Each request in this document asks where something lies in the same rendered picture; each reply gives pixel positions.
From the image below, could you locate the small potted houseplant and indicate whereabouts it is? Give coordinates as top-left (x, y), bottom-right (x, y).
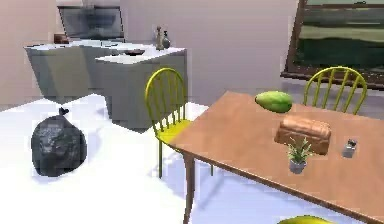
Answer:
top-left (287, 136), bottom-right (315, 175)

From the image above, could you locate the yellow wooden chair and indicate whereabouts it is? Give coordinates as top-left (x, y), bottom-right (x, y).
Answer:
top-left (144, 67), bottom-right (215, 180)
top-left (277, 215), bottom-right (338, 224)
top-left (302, 65), bottom-right (368, 116)

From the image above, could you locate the brown wooden dining table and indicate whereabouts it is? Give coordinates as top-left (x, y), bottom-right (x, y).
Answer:
top-left (169, 90), bottom-right (384, 224)

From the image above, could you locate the dark round bottle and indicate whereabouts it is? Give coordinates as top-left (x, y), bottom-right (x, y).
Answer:
top-left (161, 31), bottom-right (172, 50)

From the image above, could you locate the tan bottle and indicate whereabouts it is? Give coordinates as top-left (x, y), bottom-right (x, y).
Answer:
top-left (155, 25), bottom-right (165, 51)

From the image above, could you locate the green melon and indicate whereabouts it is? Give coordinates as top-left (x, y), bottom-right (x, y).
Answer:
top-left (254, 90), bottom-right (294, 114)

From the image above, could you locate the dark bowl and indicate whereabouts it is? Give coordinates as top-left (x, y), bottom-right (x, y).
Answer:
top-left (123, 48), bottom-right (146, 57)

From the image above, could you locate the grey kitchen counter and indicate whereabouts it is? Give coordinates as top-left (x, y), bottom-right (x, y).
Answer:
top-left (23, 39), bottom-right (188, 134)

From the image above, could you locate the brown bread loaf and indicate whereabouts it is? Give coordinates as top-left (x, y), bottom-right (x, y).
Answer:
top-left (273, 114), bottom-right (333, 156)

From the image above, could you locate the grey glass window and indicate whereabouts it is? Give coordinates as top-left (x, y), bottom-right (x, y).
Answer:
top-left (57, 5), bottom-right (126, 43)

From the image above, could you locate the black garbage bag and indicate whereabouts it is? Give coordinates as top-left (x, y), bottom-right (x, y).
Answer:
top-left (30, 107), bottom-right (88, 178)

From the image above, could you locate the brown box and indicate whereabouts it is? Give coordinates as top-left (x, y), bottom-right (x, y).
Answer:
top-left (53, 33), bottom-right (70, 45)

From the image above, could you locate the dark framed window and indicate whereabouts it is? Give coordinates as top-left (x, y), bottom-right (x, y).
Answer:
top-left (280, 0), bottom-right (384, 90)

